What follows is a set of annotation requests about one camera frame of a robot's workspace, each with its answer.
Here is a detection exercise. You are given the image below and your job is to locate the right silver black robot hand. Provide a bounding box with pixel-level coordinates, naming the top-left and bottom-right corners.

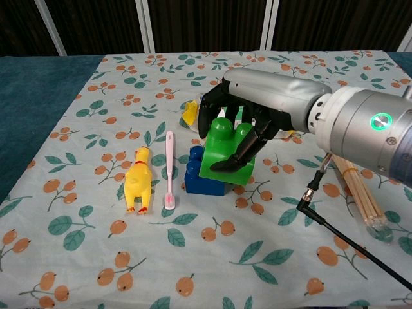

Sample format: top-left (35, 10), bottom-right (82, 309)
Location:
top-left (197, 68), bottom-right (333, 173)

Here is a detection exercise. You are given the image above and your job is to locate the green toy building block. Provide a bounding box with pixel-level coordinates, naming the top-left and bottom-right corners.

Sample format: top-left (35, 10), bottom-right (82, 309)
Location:
top-left (198, 116), bottom-right (257, 187)

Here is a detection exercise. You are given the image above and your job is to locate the yellow plastic snack wrapper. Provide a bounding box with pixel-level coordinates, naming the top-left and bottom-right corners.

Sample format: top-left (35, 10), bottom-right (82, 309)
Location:
top-left (178, 93), bottom-right (207, 133)

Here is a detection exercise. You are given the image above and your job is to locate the blue toy building block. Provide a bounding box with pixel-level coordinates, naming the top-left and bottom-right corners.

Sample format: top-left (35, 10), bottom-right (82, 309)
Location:
top-left (184, 145), bottom-right (233, 196)

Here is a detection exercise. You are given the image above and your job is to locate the pink toothbrush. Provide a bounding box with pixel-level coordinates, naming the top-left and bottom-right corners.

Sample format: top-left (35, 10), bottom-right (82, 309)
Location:
top-left (163, 130), bottom-right (177, 209)

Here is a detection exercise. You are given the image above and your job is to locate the bundle of wooden sticks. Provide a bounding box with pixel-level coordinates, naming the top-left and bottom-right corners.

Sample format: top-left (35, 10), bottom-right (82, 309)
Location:
top-left (331, 154), bottom-right (387, 231)

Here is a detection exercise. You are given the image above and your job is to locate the floral print tablecloth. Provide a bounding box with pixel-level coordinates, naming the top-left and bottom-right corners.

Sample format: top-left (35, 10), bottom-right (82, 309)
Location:
top-left (0, 50), bottom-right (412, 309)

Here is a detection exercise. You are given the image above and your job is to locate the yellow rubber chicken toy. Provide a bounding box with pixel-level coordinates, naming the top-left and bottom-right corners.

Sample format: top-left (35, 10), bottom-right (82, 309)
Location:
top-left (124, 145), bottom-right (153, 215)

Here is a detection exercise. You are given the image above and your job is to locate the white screen frame post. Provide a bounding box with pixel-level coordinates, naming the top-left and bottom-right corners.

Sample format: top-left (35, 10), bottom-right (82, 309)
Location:
top-left (396, 22), bottom-right (412, 53)
top-left (259, 0), bottom-right (280, 52)
top-left (34, 0), bottom-right (68, 57)
top-left (134, 0), bottom-right (156, 54)

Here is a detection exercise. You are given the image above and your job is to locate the black cable with connector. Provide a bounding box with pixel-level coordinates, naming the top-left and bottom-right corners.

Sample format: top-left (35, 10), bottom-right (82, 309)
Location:
top-left (296, 153), bottom-right (412, 290)

